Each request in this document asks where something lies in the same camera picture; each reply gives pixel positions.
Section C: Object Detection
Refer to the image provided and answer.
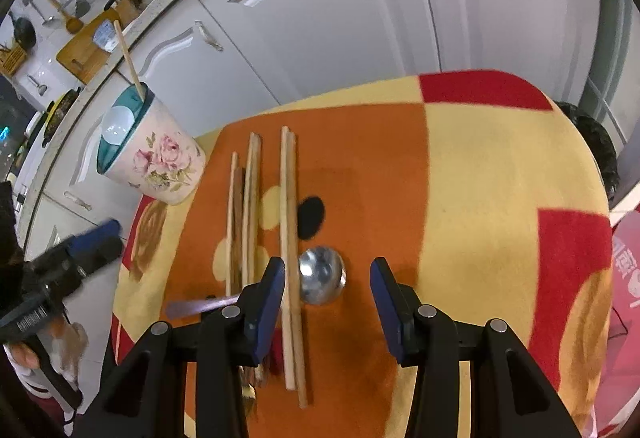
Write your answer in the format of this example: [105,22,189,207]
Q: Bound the yellow rimmed black pot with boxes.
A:
[42,88,81,144]

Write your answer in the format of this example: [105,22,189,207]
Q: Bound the black trash bag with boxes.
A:
[552,100,621,206]

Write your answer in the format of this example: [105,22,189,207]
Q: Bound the colourful printed blanket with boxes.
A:
[111,70,615,438]

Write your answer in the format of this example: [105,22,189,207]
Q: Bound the glass door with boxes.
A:
[582,0,640,199]

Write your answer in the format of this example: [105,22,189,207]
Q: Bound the hanging black pan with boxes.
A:
[12,15,38,54]

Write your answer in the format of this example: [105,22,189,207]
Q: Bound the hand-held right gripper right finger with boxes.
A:
[369,257,583,438]

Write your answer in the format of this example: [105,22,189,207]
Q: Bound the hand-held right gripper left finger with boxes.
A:
[75,257,287,438]

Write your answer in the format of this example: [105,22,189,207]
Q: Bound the person's left hand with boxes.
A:
[7,319,70,370]

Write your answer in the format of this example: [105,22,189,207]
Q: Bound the wooden ladle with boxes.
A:
[42,0,83,34]

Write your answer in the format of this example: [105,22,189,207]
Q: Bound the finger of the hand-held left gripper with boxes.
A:
[30,236,125,292]
[65,218,123,254]

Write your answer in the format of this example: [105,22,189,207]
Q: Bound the wooden cutting board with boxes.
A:
[55,8,126,86]

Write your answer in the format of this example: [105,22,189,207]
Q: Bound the blue and white packet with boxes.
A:
[92,20,121,53]

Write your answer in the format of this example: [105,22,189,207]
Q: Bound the gold fork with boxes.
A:
[240,368,259,419]

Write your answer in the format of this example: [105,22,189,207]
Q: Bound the metal spoon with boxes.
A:
[166,246,347,320]

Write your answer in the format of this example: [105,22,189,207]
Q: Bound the metal cabinet handle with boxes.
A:
[195,20,224,52]
[64,190,93,212]

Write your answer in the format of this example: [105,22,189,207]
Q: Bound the floral utensil cup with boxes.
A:
[96,83,207,206]

